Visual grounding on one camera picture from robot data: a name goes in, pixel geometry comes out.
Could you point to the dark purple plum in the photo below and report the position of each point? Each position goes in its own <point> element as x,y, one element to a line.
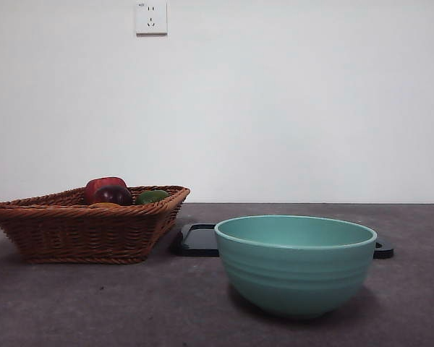
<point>113,196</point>

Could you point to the orange-yellow fruit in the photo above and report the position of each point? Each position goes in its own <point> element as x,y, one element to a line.
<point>105,205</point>

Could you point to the red apple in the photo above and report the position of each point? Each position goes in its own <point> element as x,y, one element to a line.
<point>101,182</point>

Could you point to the green fruit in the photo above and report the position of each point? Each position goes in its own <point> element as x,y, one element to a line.
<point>152,196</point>

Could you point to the brown wicker basket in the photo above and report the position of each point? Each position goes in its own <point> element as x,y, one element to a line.
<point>76,235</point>

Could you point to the white wall socket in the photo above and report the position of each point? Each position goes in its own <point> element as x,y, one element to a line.
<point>151,18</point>

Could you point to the teal ceramic bowl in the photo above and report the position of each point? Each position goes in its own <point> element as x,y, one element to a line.
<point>296,278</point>

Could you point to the dark green rectangular tray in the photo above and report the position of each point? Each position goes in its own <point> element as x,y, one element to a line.
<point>195,242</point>

